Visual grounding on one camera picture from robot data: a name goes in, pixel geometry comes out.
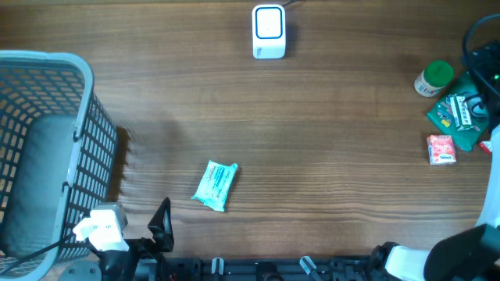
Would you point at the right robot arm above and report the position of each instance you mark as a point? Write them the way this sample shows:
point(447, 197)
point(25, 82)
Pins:
point(472, 254)

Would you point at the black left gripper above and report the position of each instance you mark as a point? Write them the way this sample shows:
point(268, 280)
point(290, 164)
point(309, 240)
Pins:
point(162, 234)

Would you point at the mint wet wipes pack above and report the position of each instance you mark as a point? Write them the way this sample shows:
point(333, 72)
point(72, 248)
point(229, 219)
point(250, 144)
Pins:
point(214, 187)

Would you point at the white barcode scanner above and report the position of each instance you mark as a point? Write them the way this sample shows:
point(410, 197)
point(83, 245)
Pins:
point(268, 31)

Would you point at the green lidded jar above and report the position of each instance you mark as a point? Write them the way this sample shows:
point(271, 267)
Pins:
point(434, 78)

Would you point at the green white small tube box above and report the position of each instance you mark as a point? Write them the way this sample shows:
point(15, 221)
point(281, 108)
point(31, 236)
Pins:
point(461, 113)

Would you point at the red patterned small box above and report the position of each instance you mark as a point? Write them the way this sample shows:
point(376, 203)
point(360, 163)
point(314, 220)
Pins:
point(441, 150)

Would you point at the grey plastic mesh basket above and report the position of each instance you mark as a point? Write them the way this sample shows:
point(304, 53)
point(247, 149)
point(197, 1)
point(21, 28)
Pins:
point(57, 149)

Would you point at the black mounting rail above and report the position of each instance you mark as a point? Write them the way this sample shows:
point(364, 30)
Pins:
point(348, 268)

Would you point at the green glove package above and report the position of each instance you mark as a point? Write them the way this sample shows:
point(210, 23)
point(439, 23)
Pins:
point(441, 114)

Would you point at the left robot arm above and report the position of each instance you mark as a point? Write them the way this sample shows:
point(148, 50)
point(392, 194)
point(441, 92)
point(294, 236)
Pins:
point(120, 258)

